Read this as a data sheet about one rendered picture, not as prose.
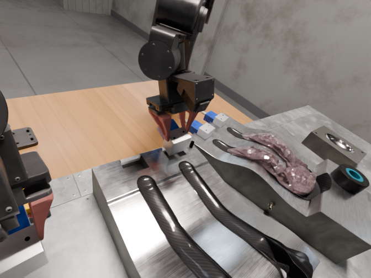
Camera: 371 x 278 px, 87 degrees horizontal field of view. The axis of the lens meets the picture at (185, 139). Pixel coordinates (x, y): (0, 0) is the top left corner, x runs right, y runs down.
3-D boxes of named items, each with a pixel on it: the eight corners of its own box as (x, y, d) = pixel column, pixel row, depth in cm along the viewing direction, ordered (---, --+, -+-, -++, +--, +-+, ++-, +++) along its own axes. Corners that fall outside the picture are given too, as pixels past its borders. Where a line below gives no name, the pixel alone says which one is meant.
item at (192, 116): (201, 135, 47) (200, 97, 42) (175, 145, 43) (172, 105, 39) (184, 126, 52) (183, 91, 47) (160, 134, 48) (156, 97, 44)
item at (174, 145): (145, 118, 53) (147, 103, 49) (162, 113, 55) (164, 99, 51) (169, 156, 48) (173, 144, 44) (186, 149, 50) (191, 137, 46)
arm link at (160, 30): (180, 89, 31) (206, 1, 25) (128, 71, 31) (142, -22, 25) (189, 74, 41) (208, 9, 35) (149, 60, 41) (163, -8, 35)
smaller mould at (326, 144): (301, 143, 90) (311, 131, 85) (313, 135, 99) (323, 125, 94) (343, 175, 80) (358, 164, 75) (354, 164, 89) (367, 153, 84)
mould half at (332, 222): (182, 150, 65) (191, 124, 58) (218, 123, 83) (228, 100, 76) (335, 264, 49) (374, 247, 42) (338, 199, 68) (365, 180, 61)
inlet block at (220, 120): (189, 115, 77) (194, 103, 73) (196, 111, 80) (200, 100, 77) (217, 133, 72) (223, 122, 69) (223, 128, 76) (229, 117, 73)
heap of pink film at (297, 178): (223, 153, 60) (234, 134, 55) (244, 132, 73) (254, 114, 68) (305, 210, 52) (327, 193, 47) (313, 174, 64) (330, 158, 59)
